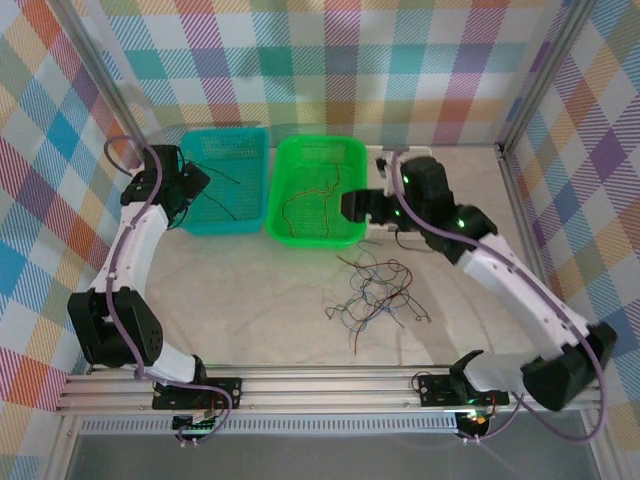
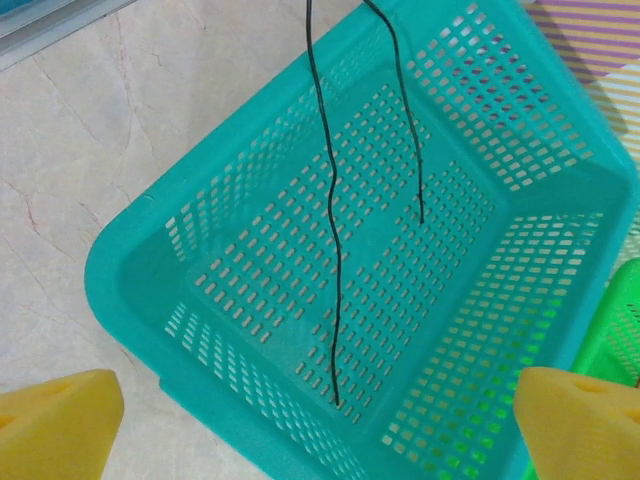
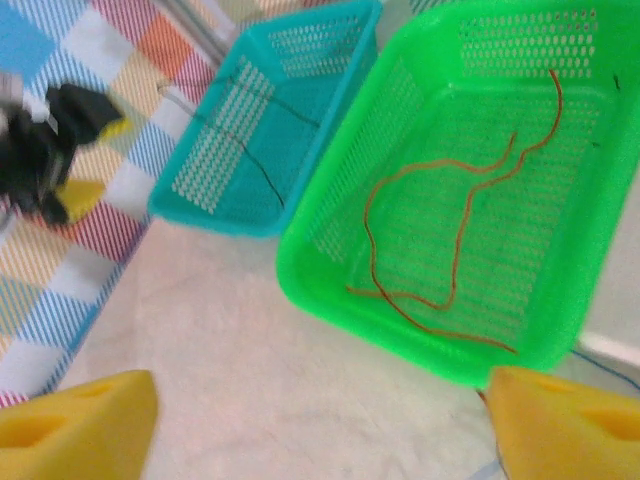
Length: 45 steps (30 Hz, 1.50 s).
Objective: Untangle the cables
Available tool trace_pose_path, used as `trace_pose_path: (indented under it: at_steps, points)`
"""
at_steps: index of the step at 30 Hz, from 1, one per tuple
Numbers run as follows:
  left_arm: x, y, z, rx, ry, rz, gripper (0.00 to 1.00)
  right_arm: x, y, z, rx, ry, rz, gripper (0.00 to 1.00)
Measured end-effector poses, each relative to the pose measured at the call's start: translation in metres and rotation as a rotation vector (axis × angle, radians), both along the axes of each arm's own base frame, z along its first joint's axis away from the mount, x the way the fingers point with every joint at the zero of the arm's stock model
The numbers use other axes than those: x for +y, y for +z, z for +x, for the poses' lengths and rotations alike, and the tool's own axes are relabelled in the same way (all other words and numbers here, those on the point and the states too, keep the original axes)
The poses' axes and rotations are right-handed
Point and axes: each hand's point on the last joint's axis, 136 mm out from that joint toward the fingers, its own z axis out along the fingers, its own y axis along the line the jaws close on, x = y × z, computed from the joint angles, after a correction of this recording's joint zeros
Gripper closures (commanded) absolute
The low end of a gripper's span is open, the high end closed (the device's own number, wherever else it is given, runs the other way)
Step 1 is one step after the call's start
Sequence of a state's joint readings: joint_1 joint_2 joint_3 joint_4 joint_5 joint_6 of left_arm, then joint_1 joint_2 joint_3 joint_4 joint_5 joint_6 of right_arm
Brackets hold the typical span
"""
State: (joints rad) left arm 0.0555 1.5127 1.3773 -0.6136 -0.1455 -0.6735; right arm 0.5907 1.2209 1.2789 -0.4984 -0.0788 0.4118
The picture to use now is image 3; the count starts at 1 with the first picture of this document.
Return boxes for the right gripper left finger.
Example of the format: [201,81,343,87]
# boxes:
[0,368,160,480]

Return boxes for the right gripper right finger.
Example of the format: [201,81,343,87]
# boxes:
[487,366,640,480]

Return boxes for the blue wire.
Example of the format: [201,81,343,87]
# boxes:
[569,349,640,394]

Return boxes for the black wire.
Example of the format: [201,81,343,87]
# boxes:
[155,69,324,129]
[192,114,286,209]

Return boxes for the white plastic basket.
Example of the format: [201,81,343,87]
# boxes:
[577,329,640,369]

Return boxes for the teal plastic basket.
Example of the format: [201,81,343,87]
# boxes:
[147,0,385,241]

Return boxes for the green plastic basket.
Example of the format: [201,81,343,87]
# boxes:
[275,0,640,391]

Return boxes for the aluminium frame post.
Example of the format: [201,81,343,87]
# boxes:
[167,0,236,64]

